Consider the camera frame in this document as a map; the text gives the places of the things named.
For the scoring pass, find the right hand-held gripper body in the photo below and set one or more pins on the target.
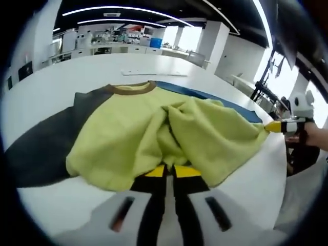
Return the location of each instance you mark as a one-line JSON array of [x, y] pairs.
[[302, 105]]

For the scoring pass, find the flat white strip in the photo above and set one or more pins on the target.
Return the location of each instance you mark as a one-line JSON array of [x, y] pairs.
[[153, 73]]

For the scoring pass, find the blue and yellow garment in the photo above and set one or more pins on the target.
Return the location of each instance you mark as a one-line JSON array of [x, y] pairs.
[[246, 114]]

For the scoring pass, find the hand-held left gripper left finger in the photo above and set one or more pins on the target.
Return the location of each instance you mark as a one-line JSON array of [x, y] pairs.
[[123, 223]]

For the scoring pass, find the wide ceiling light strip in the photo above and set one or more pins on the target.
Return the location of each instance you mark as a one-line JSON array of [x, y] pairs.
[[264, 23]]

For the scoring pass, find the person's pale shirt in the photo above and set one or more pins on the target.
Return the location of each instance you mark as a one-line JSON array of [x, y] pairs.
[[302, 200]]

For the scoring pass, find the grey metal cart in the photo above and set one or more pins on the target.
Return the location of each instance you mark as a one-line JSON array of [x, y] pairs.
[[197, 59]]

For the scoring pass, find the white cabinet unit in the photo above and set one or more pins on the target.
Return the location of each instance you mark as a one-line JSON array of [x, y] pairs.
[[69, 41]]

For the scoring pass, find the white counter cabinets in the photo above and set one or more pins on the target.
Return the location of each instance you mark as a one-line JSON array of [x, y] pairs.
[[120, 48]]

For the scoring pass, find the yellow garment with dark sleeves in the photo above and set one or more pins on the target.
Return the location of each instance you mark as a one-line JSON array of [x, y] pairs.
[[123, 128]]

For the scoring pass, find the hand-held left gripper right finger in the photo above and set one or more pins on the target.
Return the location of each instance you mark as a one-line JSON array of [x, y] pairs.
[[205, 223]]

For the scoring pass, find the short ceiling light strip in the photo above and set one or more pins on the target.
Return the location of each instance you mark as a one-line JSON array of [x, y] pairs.
[[120, 20]]

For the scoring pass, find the person's right hand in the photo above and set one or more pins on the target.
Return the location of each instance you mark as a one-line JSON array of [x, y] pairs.
[[316, 134]]

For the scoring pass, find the long ceiling light strip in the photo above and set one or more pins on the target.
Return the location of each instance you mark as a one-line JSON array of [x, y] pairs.
[[123, 8]]

